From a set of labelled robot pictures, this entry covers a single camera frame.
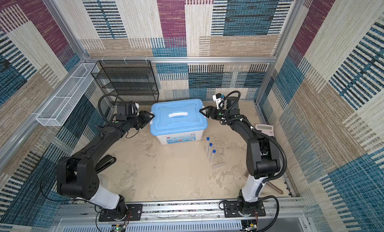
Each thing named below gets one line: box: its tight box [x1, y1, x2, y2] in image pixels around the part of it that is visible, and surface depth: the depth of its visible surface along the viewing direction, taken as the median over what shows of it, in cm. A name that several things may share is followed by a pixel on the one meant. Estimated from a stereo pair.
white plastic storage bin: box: [150, 123, 209, 145], surface depth 87 cm
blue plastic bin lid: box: [149, 99, 208, 136], surface depth 91 cm
